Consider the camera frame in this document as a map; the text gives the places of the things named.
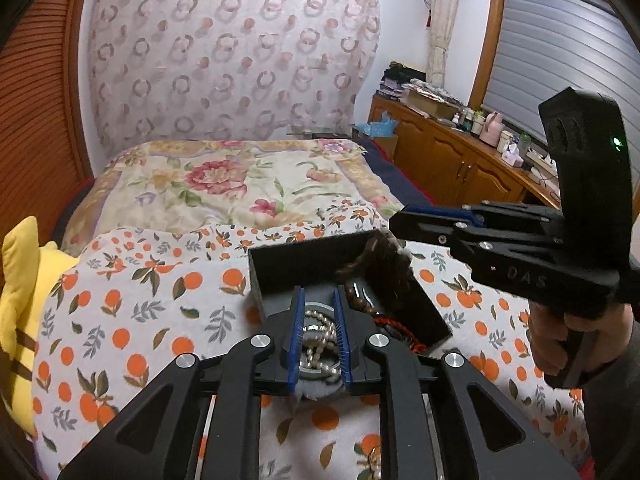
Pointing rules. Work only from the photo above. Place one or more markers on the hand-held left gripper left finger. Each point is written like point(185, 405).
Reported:
point(295, 340)

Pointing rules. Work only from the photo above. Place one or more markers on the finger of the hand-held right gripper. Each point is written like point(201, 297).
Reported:
point(425, 230)
point(440, 214)

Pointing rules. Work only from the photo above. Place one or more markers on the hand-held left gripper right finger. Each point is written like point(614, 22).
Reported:
point(345, 345)

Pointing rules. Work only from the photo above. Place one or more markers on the short pearl strand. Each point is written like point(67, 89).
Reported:
point(320, 340)

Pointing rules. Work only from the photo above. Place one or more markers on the carved metal bangle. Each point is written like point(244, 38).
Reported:
point(320, 307)

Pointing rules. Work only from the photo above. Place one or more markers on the black cardboard box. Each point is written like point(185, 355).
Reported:
point(425, 320)

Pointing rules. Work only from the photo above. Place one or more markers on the person's right forearm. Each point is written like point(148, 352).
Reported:
point(615, 410)

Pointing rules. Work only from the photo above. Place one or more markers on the person's right hand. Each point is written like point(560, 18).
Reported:
point(547, 340)

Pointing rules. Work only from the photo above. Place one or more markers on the long wooden cabinet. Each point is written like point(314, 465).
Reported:
point(450, 160)

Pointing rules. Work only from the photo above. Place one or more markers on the navy blue bed sheet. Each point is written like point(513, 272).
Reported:
point(395, 175)

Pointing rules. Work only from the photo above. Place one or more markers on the white power strip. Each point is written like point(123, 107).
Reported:
point(537, 160)

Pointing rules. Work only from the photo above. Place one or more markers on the pink tissue pack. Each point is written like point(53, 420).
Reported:
point(512, 155)

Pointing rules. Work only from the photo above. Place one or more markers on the row of cosmetic bottles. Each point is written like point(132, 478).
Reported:
point(467, 121)

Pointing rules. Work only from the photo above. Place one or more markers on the green bottle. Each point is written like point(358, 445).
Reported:
point(525, 142)

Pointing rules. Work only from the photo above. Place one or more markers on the pink thermos jug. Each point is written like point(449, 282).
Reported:
point(492, 130)

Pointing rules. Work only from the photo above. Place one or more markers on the white cup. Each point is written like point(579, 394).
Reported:
point(506, 140)

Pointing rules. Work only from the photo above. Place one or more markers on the blue plastic bag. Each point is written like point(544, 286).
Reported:
point(380, 127)

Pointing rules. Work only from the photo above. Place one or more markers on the open cardboard box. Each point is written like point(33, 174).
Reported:
point(430, 106)

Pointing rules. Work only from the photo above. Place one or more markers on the floral folded cloth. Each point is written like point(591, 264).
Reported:
point(432, 89)

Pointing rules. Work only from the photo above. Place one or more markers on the stack of folded clothes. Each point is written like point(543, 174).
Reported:
point(395, 80)

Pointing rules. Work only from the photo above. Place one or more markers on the orange fruit print tablecloth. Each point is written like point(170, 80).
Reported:
point(150, 310)

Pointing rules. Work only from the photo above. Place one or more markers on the grey window blind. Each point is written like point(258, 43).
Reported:
point(540, 60)

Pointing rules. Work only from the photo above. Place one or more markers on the floral blanket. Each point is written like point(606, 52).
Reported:
point(225, 180)

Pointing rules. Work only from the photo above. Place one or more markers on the cream tied window curtain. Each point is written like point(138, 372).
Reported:
point(442, 20)

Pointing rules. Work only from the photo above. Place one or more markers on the yellow plush toy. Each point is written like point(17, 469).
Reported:
point(25, 285)

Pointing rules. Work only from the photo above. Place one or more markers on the brown louvred wooden wardrobe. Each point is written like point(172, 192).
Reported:
point(40, 110)

